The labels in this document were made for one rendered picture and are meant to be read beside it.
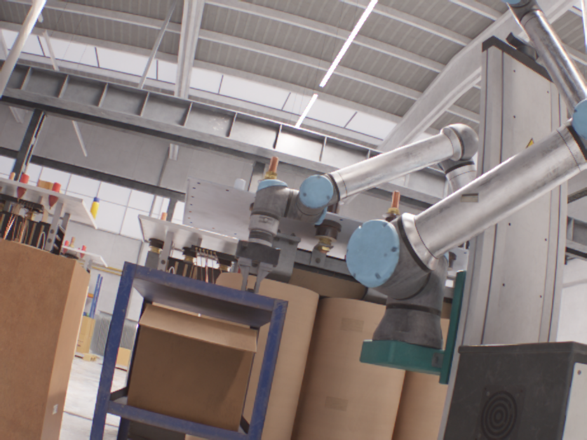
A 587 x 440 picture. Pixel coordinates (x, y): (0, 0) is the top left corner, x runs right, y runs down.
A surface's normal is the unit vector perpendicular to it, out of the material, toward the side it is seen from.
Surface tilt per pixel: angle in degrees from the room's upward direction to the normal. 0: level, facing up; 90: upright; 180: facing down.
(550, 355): 90
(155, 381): 90
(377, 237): 93
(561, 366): 90
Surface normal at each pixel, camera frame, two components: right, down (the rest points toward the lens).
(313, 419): -0.62, -0.33
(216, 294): 0.19, -0.22
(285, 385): 0.62, -0.09
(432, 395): -0.19, -0.29
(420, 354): 0.39, -0.17
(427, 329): 0.36, -0.50
